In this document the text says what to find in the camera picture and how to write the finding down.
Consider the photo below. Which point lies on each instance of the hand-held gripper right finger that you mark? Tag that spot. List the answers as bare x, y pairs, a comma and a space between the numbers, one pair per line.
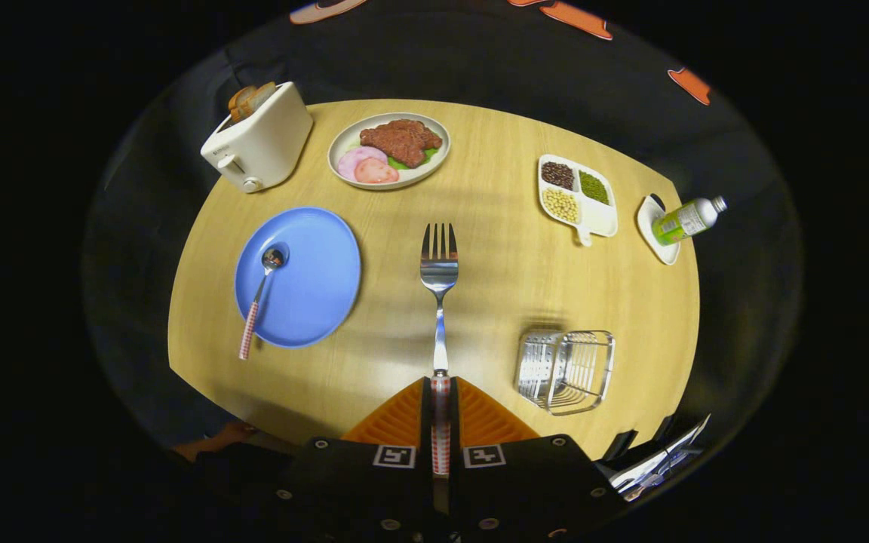
455, 415

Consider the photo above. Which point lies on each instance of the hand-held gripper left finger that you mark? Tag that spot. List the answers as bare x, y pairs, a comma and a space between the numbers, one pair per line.
426, 415

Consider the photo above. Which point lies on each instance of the blue plate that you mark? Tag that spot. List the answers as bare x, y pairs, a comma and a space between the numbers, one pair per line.
314, 286

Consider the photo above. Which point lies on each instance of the white paper sheets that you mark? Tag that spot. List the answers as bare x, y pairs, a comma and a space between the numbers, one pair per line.
657, 464

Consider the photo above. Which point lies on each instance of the pile of yellow soybeans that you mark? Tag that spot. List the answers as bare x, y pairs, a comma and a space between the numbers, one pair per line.
561, 205

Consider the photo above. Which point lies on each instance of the white divided tray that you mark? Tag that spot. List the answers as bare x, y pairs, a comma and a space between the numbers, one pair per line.
600, 219

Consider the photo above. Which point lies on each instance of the reddish pink ham slice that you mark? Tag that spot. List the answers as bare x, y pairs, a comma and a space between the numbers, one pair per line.
376, 173

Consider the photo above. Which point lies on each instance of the green lettuce leaf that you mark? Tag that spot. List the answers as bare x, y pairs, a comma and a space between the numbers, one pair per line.
429, 155

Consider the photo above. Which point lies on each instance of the pile of dark red beans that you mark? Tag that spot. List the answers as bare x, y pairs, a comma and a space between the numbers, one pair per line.
557, 175

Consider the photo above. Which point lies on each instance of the small white dish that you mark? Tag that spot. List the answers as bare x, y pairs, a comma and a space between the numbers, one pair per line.
664, 253

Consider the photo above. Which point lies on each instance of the pale pink ham slice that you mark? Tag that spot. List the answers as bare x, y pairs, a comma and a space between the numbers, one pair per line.
351, 160

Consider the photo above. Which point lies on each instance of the pile of green beans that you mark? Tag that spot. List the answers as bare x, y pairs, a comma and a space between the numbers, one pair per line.
594, 188

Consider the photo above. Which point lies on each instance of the brown meat patty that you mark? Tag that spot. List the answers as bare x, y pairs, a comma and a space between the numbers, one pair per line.
400, 142

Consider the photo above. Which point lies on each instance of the white food plate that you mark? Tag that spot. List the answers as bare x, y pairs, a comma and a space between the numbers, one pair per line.
344, 143

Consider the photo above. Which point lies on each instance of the green label bottle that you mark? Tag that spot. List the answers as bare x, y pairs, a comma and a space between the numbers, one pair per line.
683, 221

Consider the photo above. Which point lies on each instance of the white toaster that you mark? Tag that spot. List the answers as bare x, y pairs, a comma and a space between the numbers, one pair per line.
268, 143

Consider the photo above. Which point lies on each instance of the toasted bread slice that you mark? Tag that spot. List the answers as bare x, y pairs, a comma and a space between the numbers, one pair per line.
261, 96
241, 98

